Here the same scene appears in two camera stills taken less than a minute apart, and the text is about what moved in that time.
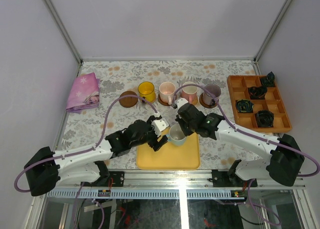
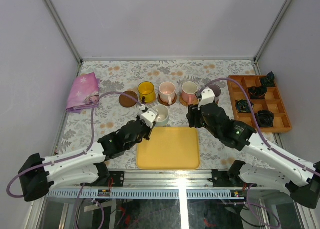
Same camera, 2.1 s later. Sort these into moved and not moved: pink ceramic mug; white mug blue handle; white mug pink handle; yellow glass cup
Moved: white mug blue handle
Not moved: white mug pink handle; yellow glass cup; pink ceramic mug
